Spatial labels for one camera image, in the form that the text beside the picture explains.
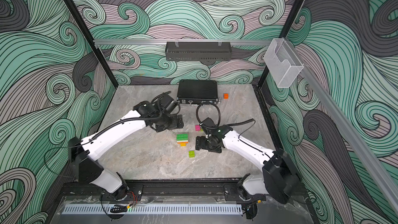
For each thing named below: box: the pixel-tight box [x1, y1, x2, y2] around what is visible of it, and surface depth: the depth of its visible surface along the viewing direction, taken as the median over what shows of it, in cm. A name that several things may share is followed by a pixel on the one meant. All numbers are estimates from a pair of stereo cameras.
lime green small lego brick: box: [188, 150, 196, 158], surface depth 87 cm
